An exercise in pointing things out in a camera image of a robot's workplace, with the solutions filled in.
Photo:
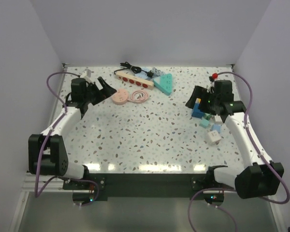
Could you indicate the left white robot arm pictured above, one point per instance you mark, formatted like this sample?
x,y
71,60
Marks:
x,y
47,151

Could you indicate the yellow cube socket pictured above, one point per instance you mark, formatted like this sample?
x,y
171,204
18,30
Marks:
x,y
198,101

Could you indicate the white cube tiger sticker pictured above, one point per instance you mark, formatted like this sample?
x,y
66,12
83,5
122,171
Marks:
x,y
213,137

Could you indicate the teal adapter plug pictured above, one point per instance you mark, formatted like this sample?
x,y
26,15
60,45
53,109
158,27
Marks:
x,y
204,123

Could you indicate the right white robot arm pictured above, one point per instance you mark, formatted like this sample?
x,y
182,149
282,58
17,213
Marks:
x,y
260,176

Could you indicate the green adapter plug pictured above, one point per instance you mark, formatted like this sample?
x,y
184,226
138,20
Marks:
x,y
208,117

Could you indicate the teal triangular power strip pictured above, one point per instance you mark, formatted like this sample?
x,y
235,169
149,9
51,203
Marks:
x,y
164,83

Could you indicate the round light blue socket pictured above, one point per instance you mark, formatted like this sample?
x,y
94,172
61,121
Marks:
x,y
143,73

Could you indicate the white small adapter plug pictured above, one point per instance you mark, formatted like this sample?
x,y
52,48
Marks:
x,y
218,120

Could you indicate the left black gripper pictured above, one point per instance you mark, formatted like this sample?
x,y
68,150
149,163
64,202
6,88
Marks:
x,y
106,92

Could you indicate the blue cube socket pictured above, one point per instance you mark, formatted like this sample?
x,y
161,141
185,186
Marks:
x,y
196,112

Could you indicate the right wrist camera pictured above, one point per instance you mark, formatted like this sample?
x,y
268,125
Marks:
x,y
223,87

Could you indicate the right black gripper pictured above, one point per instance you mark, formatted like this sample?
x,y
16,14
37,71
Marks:
x,y
198,92

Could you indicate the beige long power strip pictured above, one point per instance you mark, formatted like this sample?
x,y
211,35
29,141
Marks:
x,y
134,80

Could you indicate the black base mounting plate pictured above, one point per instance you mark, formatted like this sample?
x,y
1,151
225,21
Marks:
x,y
152,185

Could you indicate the light blue adapter plug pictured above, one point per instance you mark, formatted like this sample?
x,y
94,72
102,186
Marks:
x,y
216,127

